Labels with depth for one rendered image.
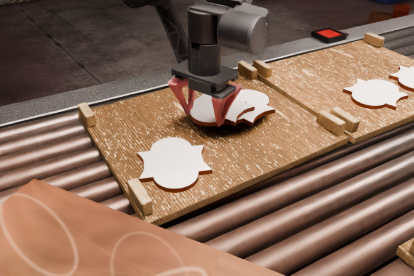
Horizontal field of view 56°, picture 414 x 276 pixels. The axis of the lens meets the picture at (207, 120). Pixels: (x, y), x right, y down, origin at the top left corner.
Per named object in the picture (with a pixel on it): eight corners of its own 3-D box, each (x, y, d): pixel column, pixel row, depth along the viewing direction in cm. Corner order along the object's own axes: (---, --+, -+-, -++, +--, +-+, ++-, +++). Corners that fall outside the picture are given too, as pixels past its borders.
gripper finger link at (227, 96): (208, 109, 75) (209, 64, 70) (240, 121, 71) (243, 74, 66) (186, 124, 70) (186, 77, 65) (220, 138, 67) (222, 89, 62)
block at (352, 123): (328, 119, 78) (330, 108, 76) (334, 117, 78) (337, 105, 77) (351, 134, 73) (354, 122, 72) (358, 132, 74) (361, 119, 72)
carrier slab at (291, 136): (78, 119, 81) (77, 112, 80) (240, 74, 99) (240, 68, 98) (146, 231, 55) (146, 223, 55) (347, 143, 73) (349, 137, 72)
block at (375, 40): (362, 41, 113) (365, 32, 112) (366, 40, 114) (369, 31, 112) (379, 48, 109) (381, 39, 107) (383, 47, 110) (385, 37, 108)
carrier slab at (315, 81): (248, 73, 99) (248, 68, 98) (362, 44, 116) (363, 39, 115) (353, 145, 73) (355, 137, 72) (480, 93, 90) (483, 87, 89)
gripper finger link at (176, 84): (190, 102, 77) (190, 58, 72) (220, 113, 73) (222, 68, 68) (167, 117, 72) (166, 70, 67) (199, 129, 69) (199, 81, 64)
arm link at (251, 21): (230, 8, 70) (220, -34, 64) (288, 21, 65) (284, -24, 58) (194, 53, 65) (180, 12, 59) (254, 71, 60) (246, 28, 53)
